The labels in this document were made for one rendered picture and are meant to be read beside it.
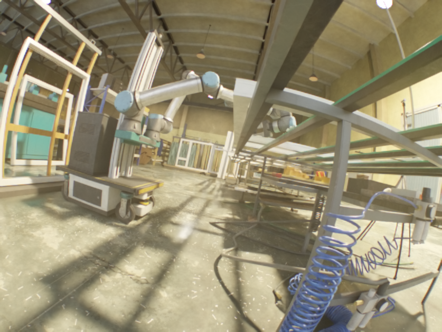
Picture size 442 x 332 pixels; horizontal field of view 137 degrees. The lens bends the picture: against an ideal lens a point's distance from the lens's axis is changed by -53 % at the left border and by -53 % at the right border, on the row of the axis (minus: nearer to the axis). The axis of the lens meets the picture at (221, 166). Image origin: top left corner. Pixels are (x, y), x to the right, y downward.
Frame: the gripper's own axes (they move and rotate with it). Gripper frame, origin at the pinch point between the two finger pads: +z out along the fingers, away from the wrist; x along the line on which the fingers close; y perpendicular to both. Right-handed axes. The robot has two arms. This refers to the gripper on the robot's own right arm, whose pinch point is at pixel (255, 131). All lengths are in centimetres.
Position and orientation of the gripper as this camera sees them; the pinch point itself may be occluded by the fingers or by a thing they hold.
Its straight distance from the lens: 151.4
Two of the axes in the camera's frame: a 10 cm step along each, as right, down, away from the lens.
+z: -7.5, 1.0, 6.6
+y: 6.5, -0.7, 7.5
